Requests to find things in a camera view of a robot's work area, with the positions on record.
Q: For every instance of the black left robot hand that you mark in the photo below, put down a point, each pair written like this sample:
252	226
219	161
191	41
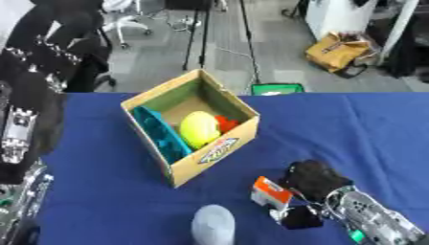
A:
33	83

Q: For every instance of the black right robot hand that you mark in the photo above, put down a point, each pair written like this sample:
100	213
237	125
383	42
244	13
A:
314	179

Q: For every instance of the small orange and white box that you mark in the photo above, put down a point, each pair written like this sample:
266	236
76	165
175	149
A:
270	192

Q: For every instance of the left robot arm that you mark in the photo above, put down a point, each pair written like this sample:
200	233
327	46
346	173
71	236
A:
22	204

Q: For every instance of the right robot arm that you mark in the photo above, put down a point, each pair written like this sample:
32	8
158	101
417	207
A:
375	220

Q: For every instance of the tan cardboard box green inside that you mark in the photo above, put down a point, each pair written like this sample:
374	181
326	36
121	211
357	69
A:
220	152

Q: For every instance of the black office chair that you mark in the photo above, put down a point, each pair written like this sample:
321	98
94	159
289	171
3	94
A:
102	70

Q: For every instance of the green crate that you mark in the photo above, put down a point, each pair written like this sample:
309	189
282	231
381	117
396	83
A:
277	89

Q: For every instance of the red-orange toy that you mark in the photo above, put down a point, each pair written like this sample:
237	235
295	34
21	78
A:
225	122

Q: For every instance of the white office chair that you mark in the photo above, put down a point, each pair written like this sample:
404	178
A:
126	22

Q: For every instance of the pale grey cylinder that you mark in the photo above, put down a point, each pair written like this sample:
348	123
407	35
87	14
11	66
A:
213	225

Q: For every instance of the yellow toy lemon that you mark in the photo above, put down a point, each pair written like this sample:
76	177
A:
199	129

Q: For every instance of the yellow-brown bag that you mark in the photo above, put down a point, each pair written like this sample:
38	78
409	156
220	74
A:
336	51

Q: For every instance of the teal plastic toy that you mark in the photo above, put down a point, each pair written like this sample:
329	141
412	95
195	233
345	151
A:
162	134

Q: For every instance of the black tripod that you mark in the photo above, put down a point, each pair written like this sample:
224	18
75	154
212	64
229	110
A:
250	41
195	35

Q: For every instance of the white cabinet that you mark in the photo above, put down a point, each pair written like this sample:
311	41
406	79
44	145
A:
341	16

